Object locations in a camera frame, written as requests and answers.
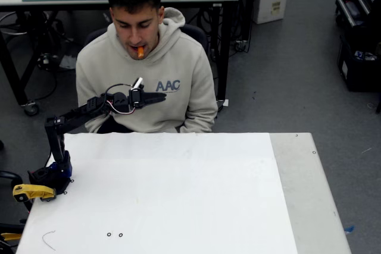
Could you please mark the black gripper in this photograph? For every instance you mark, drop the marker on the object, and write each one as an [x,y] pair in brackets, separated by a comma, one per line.
[144,99]

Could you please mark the small orange snack piece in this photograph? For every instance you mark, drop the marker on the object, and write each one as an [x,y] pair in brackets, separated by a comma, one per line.
[140,52]

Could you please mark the black five-joint robot arm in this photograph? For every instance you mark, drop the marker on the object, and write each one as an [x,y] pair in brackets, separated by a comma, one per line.
[77,114]

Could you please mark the man in beige hoodie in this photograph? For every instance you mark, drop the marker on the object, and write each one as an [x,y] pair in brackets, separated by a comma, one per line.
[178,57]

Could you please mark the grey plastic bag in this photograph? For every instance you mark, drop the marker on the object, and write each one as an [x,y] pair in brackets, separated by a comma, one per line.
[68,62]

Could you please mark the small caster wheel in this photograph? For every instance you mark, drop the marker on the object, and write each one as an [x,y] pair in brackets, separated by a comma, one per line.
[241,45]

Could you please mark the white paper sheet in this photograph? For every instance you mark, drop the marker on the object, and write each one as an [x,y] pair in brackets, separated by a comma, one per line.
[193,200]

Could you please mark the grey caster wheel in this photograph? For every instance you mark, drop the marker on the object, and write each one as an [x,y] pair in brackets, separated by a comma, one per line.
[31,109]

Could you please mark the yellow bar clamp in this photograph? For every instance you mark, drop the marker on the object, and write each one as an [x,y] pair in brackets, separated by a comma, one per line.
[32,191]

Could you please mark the black chair armrest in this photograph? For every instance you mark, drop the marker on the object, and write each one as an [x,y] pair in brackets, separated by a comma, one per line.
[10,174]

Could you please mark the black storage bin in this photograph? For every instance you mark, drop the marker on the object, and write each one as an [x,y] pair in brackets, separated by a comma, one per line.
[361,72]

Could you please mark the blue tape scrap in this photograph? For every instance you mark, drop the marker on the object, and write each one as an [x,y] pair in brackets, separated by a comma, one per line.
[349,229]

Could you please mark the small white gripper camera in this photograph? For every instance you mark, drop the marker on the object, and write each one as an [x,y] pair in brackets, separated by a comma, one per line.
[137,83]

